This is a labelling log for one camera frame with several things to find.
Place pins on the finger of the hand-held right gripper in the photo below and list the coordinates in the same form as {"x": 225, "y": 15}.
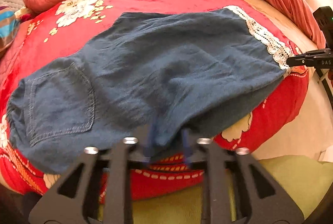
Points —
{"x": 307, "y": 62}
{"x": 321, "y": 52}

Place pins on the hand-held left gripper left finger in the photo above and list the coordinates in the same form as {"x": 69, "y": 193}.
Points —
{"x": 122, "y": 161}

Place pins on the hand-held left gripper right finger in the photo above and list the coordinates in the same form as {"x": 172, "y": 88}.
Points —
{"x": 213, "y": 166}

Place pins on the blue pants with lace trim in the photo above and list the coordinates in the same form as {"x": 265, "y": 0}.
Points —
{"x": 156, "y": 62}

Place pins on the beige bed sheet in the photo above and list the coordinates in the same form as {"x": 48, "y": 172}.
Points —
{"x": 273, "y": 13}

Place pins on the person's green clothing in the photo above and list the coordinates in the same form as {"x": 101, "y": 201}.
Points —
{"x": 286, "y": 174}

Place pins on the striped pillow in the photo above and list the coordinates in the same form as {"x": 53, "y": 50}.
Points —
{"x": 7, "y": 23}

